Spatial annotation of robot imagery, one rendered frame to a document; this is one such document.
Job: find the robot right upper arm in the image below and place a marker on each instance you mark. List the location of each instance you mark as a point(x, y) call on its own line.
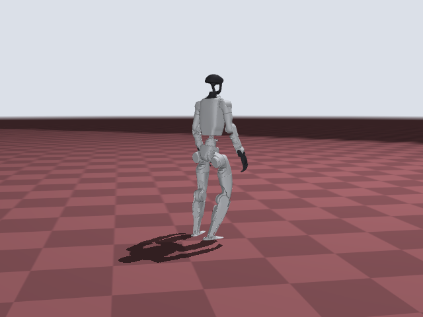
point(226, 106)

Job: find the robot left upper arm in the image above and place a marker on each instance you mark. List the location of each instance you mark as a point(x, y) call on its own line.
point(196, 121)

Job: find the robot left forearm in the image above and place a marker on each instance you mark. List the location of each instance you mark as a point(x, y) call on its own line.
point(198, 138)

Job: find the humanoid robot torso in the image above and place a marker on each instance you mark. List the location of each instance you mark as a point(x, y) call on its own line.
point(211, 123)

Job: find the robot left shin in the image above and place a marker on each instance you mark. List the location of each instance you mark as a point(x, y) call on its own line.
point(198, 212)

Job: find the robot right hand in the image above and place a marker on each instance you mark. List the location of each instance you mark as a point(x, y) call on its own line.
point(243, 160)

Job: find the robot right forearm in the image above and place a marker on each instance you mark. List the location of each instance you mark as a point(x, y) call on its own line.
point(235, 139)

